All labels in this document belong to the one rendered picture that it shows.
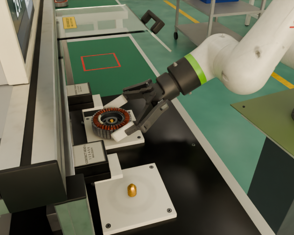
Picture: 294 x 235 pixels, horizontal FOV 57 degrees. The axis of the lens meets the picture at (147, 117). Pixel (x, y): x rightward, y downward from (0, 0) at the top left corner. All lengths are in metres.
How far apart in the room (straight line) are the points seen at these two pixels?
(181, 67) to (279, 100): 0.46
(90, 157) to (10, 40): 0.26
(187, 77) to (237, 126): 1.49
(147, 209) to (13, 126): 0.39
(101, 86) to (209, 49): 0.49
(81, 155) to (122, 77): 0.66
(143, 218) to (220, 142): 1.47
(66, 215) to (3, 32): 0.19
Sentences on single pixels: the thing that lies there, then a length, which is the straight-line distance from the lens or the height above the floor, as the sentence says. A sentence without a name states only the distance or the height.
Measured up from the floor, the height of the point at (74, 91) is 0.92.
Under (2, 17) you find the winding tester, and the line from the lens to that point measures 0.31.
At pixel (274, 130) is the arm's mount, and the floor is 0.75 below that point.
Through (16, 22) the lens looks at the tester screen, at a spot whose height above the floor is 1.17.
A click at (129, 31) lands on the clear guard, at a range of 0.63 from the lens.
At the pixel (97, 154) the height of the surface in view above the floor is 0.92.
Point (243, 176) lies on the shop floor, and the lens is 1.79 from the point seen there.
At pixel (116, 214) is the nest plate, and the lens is 0.59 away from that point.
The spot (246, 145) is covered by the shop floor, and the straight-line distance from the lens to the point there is 2.02.
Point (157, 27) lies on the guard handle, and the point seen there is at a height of 1.05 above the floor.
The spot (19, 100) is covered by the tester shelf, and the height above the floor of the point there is 1.11.
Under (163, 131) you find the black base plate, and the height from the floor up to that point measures 0.77.
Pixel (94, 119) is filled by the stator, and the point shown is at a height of 0.82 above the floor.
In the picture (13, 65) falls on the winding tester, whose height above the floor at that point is 1.14.
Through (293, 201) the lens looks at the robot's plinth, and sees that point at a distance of 1.08.
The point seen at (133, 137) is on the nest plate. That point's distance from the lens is 0.75.
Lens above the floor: 1.26
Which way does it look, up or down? 36 degrees down
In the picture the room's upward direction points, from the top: straight up
